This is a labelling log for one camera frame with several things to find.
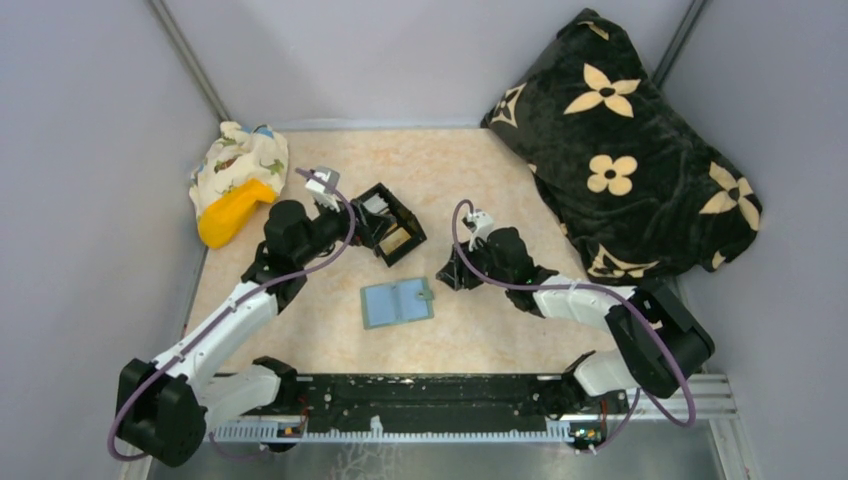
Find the black plastic box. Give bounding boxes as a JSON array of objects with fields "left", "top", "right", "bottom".
[{"left": 351, "top": 183, "right": 427, "bottom": 267}]

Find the green card holder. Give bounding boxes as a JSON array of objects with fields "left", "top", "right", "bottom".
[{"left": 360, "top": 277, "right": 435, "bottom": 330}]

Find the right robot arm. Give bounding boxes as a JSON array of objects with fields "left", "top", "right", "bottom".
[{"left": 436, "top": 227, "right": 715, "bottom": 402}]

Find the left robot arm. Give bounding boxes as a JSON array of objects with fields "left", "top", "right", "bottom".
[{"left": 106, "top": 194, "right": 371, "bottom": 467}]

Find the white card in box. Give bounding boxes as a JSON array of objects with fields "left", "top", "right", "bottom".
[{"left": 362, "top": 193, "right": 391, "bottom": 215}]

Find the yellow plastic object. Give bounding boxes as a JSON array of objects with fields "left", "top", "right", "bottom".
[{"left": 197, "top": 179, "right": 278, "bottom": 249}]

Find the dinosaur print cloth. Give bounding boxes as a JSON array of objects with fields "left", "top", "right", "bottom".
[{"left": 189, "top": 121, "right": 289, "bottom": 216}]

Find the black floral blanket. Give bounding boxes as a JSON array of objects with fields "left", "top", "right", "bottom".
[{"left": 481, "top": 8, "right": 763, "bottom": 285}]

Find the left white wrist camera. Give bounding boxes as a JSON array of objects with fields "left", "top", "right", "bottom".
[{"left": 305, "top": 166, "right": 341, "bottom": 212}]

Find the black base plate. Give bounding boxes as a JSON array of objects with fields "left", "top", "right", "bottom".
[{"left": 236, "top": 373, "right": 631, "bottom": 436}]

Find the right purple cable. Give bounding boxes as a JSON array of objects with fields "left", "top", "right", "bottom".
[{"left": 451, "top": 199, "right": 698, "bottom": 455}]

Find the purple cable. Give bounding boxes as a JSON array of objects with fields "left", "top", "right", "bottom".
[
  {"left": 107, "top": 168, "right": 358, "bottom": 463},
  {"left": 451, "top": 199, "right": 698, "bottom": 455}
]

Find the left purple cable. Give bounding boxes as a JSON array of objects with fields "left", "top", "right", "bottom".
[{"left": 107, "top": 168, "right": 358, "bottom": 463}]

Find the aluminium frame rail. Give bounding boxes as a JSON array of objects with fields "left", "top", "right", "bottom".
[{"left": 137, "top": 374, "right": 739, "bottom": 444}]

